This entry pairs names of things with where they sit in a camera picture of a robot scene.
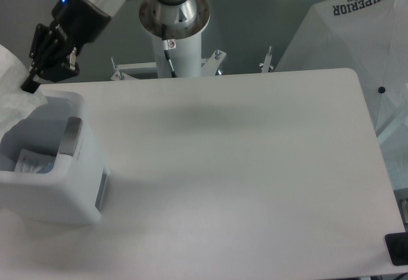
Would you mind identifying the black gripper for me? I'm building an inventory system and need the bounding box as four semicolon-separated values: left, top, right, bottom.
21;0;111;94

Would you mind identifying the white plastic bag green stripe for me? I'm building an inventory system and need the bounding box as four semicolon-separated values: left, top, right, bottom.
1;45;47;138

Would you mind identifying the clear plastic water bottle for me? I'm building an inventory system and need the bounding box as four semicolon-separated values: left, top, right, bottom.
37;162;55;174

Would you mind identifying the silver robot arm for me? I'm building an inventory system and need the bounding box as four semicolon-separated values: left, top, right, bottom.
20;0;198;94

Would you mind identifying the white paper in trash can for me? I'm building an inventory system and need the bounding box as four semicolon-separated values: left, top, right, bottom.
14;149;56;173

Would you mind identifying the white plastic trash can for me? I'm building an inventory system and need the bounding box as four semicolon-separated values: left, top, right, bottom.
1;89;110;225

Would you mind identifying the white umbrella with Superior print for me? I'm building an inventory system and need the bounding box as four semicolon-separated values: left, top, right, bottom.
276;0;407;136

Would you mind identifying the black device at table edge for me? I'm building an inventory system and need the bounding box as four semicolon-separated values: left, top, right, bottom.
384;232;407;266

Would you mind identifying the white metal frame with bolts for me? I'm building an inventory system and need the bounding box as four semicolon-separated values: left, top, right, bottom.
110;46;275;81

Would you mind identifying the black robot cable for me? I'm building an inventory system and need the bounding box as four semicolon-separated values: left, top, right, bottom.
147;0;178;78

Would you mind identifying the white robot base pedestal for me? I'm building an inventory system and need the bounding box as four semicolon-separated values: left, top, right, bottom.
150;33;201;78

